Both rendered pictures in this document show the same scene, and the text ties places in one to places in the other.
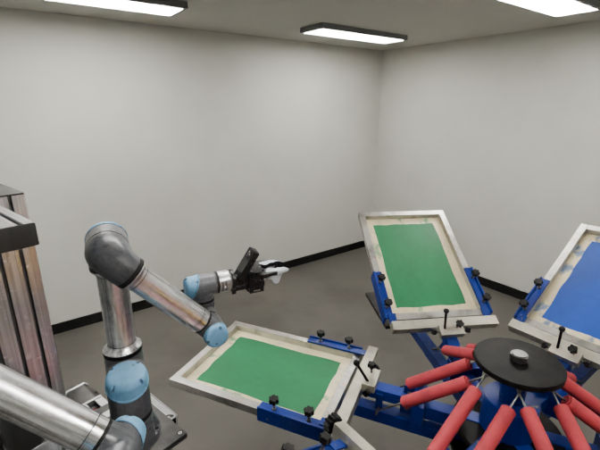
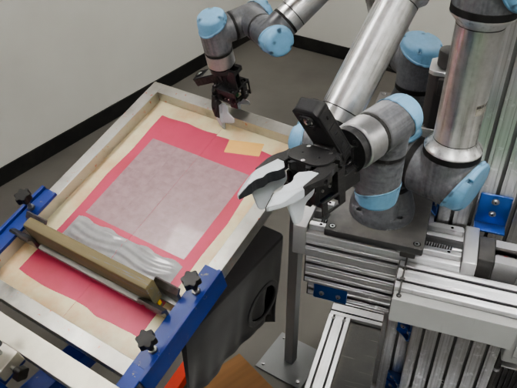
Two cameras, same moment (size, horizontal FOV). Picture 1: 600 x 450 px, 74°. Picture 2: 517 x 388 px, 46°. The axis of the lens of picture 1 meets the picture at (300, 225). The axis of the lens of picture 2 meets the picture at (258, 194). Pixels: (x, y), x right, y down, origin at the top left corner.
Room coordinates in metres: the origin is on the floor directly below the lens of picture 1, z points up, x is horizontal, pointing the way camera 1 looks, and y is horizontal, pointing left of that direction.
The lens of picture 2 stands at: (1.95, -0.16, 2.15)
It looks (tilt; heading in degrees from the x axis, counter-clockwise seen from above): 37 degrees down; 160
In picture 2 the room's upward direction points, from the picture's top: straight up
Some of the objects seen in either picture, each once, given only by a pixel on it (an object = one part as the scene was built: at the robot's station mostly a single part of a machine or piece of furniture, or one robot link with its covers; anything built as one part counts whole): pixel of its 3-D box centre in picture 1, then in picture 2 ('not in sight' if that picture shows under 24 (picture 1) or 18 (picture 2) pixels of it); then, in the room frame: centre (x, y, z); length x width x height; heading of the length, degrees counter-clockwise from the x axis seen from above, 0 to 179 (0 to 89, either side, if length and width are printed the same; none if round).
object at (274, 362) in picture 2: not in sight; (294, 281); (0.42, 0.55, 0.48); 0.22 x 0.22 x 0.96; 36
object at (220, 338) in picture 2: not in sight; (228, 321); (0.77, 0.18, 0.77); 0.46 x 0.09 x 0.36; 126
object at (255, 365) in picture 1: (297, 361); not in sight; (1.64, 0.01, 1.05); 1.08 x 0.61 x 0.23; 66
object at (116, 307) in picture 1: (116, 308); (465, 83); (1.10, 0.57, 1.63); 0.15 x 0.12 x 0.55; 27
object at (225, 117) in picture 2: not in sight; (226, 118); (0.50, 0.28, 1.29); 0.06 x 0.03 x 0.09; 36
